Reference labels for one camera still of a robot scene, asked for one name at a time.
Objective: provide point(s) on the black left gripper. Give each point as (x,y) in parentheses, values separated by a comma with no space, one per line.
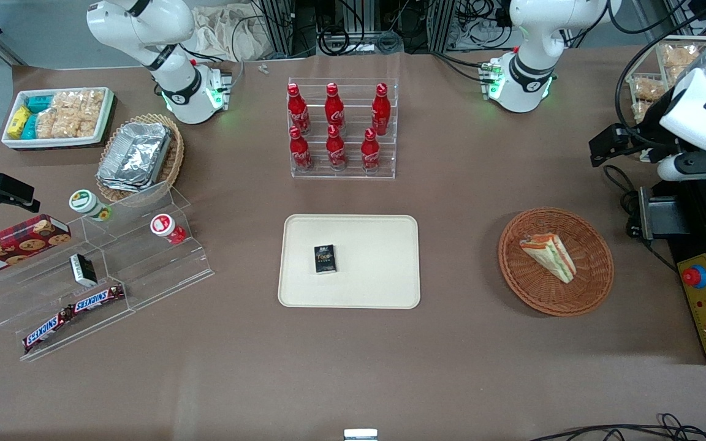
(643,132)

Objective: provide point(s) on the triangular sandwich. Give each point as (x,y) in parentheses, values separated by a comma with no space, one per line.
(550,257)

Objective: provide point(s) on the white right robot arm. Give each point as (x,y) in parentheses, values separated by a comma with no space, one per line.
(144,30)

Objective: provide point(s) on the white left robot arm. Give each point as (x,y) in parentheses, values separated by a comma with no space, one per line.
(534,61)

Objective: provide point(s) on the round brown wicker basket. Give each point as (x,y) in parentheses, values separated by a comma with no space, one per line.
(592,269)

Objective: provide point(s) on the oval tan wicker basket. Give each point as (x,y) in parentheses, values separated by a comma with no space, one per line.
(175,159)

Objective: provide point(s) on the beige plastic tray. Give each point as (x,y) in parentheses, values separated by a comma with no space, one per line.
(371,269)

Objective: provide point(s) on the clear bagged fried snack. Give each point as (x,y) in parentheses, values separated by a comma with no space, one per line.
(648,90)
(679,56)
(641,110)

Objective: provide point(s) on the red cookie box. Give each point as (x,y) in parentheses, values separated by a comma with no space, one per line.
(13,247)

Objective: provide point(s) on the white rectangular snack bin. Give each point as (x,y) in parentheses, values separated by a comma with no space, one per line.
(59,143)

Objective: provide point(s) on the green lid yogurt cup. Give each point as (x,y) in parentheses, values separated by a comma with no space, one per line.
(86,203)

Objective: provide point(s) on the teal snack packet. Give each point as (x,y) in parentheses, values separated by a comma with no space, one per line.
(30,127)
(39,103)

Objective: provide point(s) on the yellow snack packet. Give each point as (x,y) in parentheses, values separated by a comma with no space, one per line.
(18,121)

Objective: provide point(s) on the clear rice cracker bag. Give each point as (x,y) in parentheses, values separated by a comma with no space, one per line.
(88,110)
(53,119)

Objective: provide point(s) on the grey black power block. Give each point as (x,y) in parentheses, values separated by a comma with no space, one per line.
(665,214)

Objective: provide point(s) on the small black white box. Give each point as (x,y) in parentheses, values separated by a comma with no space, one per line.
(83,270)

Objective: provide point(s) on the black machine yellow panel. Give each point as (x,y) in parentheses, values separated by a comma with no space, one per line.
(705,220)

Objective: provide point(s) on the stacked aluminium foil containers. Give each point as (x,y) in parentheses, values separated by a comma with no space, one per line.
(135,156)

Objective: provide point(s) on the Snickers chocolate bar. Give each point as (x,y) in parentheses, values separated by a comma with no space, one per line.
(46,329)
(97,299)

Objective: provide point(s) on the clear acrylic stepped shelf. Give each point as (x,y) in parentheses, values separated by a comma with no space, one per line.
(144,269)

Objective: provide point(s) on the red lid yogurt cup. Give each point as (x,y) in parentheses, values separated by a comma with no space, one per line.
(164,226)

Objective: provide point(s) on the red emergency stop button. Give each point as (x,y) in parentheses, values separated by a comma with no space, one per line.
(694,277)

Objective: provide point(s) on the red cola bottle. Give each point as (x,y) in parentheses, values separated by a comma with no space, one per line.
(336,150)
(296,110)
(370,153)
(334,110)
(299,152)
(380,110)

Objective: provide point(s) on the crumpled white cloth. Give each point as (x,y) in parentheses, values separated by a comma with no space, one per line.
(224,30)

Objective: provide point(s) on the clear acrylic bottle rack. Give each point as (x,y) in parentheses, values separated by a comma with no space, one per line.
(353,92)

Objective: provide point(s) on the small clear plastic clip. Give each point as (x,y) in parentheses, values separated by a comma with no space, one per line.
(263,68)

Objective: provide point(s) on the small black card box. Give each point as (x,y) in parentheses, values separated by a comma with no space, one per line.
(325,259)

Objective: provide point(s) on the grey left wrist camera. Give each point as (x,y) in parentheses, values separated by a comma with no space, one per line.
(699,172)

